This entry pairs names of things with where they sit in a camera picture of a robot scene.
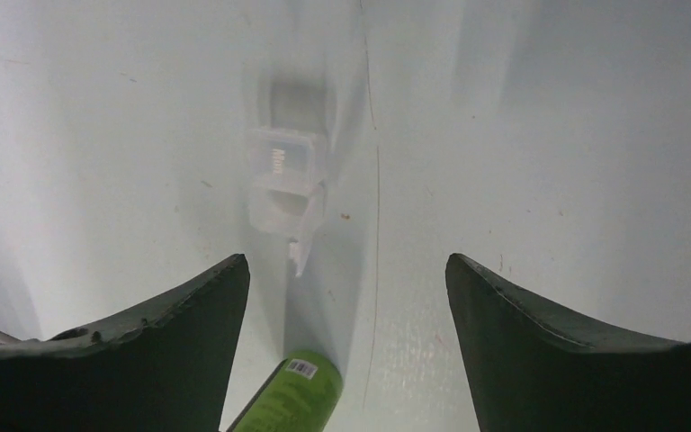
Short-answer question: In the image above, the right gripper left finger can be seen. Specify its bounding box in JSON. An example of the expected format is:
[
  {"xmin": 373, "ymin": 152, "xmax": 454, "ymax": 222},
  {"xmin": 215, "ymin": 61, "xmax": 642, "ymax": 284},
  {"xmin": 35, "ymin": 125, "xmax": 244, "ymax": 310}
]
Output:
[{"xmin": 0, "ymin": 254, "xmax": 250, "ymax": 431}]

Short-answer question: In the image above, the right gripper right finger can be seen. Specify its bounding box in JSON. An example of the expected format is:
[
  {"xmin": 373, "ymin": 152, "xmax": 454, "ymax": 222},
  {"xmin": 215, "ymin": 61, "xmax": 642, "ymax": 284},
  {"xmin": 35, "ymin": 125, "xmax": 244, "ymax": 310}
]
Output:
[{"xmin": 445, "ymin": 253, "xmax": 691, "ymax": 431}]

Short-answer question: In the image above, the green pill bottle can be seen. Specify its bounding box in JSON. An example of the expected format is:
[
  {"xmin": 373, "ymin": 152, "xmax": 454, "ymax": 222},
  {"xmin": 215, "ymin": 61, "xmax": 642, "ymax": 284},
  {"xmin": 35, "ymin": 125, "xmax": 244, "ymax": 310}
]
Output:
[{"xmin": 228, "ymin": 350, "xmax": 343, "ymax": 432}]

